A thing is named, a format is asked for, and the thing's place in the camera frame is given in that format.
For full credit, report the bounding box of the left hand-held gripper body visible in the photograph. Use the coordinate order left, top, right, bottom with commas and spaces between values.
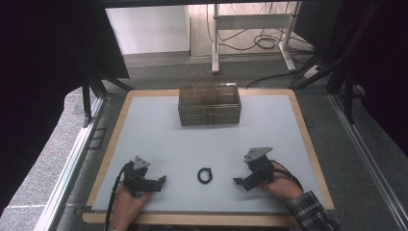
123, 155, 152, 197

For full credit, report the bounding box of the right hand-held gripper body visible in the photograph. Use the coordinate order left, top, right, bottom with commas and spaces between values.
243, 146, 275, 188

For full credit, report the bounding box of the small black ring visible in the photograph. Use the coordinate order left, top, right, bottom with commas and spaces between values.
196, 167, 214, 185

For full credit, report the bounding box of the clear brown drawer box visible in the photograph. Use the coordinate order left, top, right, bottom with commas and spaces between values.
178, 82, 242, 127

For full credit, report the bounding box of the person's right hand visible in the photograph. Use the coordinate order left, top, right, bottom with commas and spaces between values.
259, 162, 305, 201

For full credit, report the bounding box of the person's left hand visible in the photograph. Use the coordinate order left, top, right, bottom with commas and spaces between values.
110, 182, 152, 231

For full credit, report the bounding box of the black metal stand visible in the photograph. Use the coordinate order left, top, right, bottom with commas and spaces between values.
80, 62, 134, 128
290, 0, 383, 125

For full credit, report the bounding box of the white power strip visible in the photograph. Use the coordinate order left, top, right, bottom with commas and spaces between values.
302, 64, 322, 80

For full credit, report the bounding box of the dark curtain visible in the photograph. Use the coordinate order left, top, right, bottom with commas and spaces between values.
0, 0, 130, 215
333, 0, 408, 158

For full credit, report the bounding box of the white cabinet panel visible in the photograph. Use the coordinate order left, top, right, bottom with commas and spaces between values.
105, 5, 191, 56

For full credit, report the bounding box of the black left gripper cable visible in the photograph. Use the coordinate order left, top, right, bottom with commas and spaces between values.
104, 162, 133, 231

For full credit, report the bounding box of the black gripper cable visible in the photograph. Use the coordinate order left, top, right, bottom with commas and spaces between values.
270, 160, 305, 193
104, 162, 133, 231

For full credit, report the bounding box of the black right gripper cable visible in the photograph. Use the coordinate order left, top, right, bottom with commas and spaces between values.
270, 160, 305, 193

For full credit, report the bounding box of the aluminium rail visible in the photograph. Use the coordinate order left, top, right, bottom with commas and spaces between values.
33, 95, 108, 231
330, 92, 408, 231

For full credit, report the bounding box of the tangle of black floor cables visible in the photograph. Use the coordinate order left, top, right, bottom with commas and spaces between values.
206, 3, 317, 65

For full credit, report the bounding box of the white desk frame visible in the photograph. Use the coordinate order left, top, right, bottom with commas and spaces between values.
211, 3, 301, 75

